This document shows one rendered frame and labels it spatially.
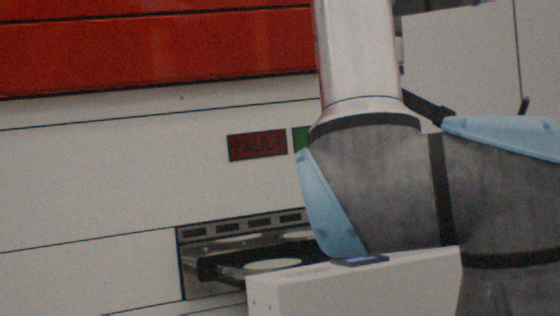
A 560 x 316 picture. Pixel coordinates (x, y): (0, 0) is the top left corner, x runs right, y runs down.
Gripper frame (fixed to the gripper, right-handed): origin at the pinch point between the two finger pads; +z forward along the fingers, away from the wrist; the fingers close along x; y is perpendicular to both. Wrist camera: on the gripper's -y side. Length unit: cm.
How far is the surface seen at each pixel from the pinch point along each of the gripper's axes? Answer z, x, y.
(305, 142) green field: -10.8, -28.9, 18.8
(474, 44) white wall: -51, -233, -17
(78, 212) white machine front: -1, -5, 54
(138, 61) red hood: -25.4, -5.6, 42.5
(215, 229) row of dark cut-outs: 3.7, -19.1, 34.6
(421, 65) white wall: -44, -220, 2
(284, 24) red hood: -31.6, -20.9, 19.9
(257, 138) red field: -12.0, -23.4, 26.7
